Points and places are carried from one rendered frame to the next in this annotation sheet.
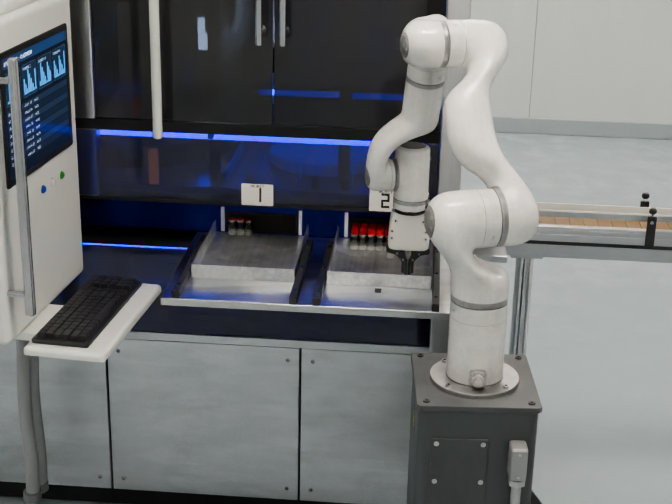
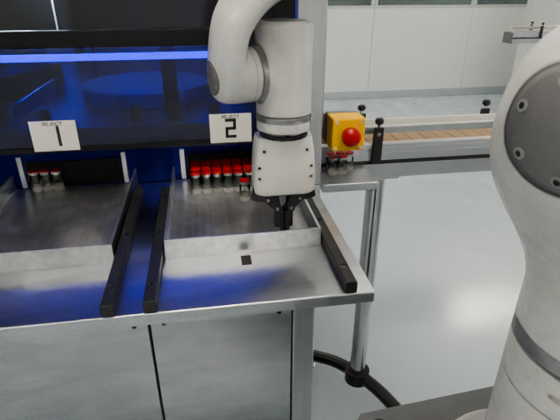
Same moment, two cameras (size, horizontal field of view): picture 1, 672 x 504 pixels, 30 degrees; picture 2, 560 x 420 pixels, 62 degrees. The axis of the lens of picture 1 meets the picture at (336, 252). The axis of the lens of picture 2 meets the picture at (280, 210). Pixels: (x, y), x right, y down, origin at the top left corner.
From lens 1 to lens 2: 235 cm
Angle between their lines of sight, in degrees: 14
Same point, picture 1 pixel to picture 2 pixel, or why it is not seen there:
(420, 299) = (315, 268)
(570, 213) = (428, 126)
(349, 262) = (194, 214)
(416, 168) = (297, 57)
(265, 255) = (76, 218)
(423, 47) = not seen: outside the picture
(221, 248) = (14, 214)
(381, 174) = (239, 69)
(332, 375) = (188, 333)
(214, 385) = (51, 365)
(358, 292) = (217, 268)
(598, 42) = not seen: hidden behind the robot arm
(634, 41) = not seen: hidden behind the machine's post
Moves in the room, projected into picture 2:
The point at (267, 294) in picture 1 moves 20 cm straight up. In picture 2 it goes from (65, 298) to (32, 167)
